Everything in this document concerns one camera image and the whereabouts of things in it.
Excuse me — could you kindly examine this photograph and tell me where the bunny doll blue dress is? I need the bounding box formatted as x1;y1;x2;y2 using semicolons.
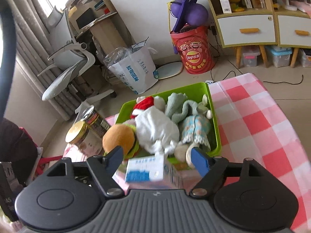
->
174;104;210;169

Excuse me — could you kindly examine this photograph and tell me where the white cloth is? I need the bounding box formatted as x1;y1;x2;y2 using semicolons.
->
134;106;180;156

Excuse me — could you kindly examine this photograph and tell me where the blue white milk carton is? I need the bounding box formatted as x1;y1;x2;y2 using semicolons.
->
125;155;183;189

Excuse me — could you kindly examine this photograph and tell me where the clear storage box blue lid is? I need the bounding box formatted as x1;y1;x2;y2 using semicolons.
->
265;45;293;68

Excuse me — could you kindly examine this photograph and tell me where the white office chair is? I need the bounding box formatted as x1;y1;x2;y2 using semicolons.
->
37;6;116;114

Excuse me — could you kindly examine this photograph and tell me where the wooden shelf cabinet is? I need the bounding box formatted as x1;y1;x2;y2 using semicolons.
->
208;0;310;67

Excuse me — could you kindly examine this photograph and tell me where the red white checkered tablecloth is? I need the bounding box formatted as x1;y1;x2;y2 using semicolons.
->
62;72;311;233

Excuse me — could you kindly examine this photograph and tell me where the green plastic bin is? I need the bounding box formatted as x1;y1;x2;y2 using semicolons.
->
115;82;223;164

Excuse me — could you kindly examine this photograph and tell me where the santa claus plush toy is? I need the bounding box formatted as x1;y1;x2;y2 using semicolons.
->
130;96;166;119

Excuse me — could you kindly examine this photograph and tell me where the purple balance ball toy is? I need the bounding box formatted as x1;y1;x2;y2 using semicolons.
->
170;0;209;33

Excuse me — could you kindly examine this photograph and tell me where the black yellow drink can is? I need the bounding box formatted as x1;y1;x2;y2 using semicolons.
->
81;105;111;138

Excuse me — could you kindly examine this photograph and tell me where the grey green fuzzy sock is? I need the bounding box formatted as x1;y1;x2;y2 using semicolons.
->
164;93;198;124

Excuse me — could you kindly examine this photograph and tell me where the gold lid snack jar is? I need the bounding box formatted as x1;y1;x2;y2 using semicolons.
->
65;121;103;157

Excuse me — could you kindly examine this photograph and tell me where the red snack bucket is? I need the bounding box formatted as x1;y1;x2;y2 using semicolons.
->
170;25;215;75

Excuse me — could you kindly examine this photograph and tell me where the plush hamburger toy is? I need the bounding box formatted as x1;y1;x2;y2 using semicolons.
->
102;124;140;159

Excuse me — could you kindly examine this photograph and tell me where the clear storage box pink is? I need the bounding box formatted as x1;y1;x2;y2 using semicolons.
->
242;46;261;67

